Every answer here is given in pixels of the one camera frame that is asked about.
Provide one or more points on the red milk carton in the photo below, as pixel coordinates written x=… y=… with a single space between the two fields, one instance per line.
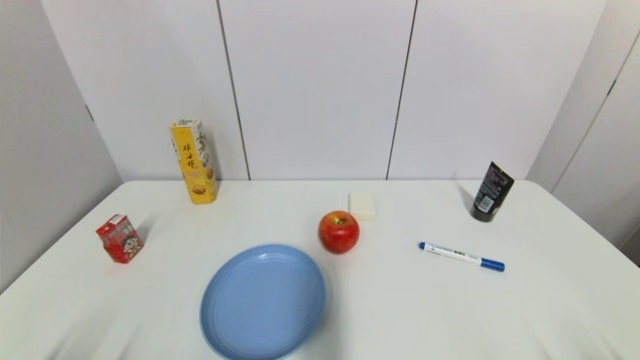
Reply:
x=122 y=241

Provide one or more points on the white rectangular block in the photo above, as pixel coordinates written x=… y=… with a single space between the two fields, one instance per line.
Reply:
x=362 y=206

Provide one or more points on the red apple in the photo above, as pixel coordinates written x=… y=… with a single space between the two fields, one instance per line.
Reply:
x=339 y=234

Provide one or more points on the tall yellow snack box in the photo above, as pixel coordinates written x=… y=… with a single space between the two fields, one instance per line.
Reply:
x=196 y=170

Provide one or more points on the blue plate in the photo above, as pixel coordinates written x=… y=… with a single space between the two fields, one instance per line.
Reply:
x=262 y=302

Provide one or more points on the blue and white marker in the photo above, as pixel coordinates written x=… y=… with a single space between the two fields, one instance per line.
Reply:
x=460 y=256

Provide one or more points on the black tube with label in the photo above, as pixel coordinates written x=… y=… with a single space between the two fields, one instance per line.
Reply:
x=491 y=192

